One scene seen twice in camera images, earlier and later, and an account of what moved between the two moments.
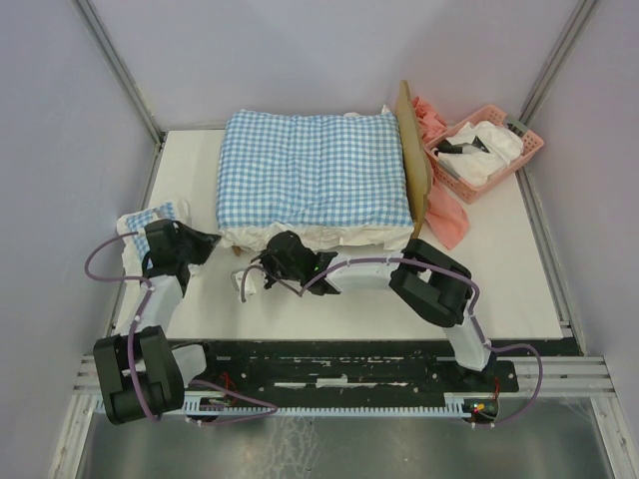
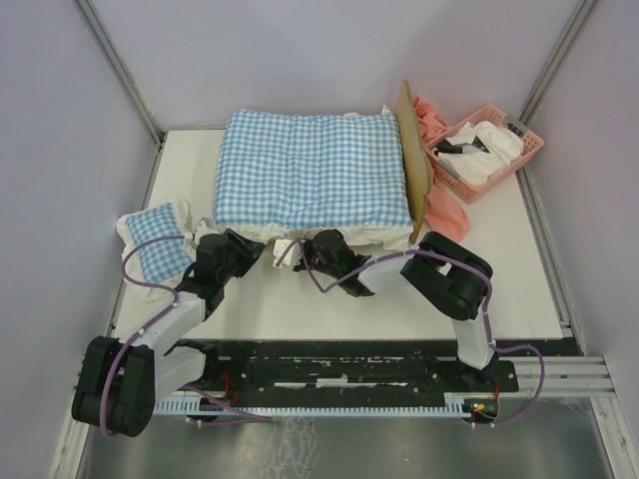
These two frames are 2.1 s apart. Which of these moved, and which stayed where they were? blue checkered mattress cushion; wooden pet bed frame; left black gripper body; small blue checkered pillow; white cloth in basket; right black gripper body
Moved: right black gripper body; left black gripper body
Stayed: small blue checkered pillow; white cloth in basket; wooden pet bed frame; blue checkered mattress cushion
